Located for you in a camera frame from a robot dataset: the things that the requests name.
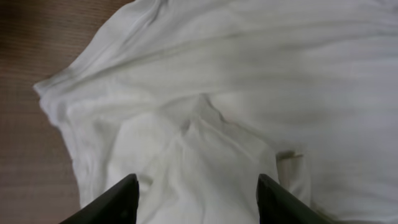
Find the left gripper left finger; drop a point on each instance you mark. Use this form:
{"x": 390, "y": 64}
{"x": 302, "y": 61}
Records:
{"x": 117, "y": 205}

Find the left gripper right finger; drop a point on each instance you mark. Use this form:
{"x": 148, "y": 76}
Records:
{"x": 278, "y": 206}

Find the white t-shirt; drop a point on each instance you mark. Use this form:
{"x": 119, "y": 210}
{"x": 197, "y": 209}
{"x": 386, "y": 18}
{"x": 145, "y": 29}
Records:
{"x": 197, "y": 98}

